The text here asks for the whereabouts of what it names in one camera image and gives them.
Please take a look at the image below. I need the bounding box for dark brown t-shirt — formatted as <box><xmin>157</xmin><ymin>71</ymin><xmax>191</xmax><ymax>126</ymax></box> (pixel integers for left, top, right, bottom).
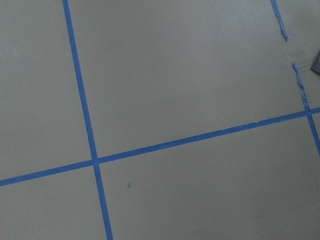
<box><xmin>310</xmin><ymin>52</ymin><xmax>320</xmax><ymax>75</ymax></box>

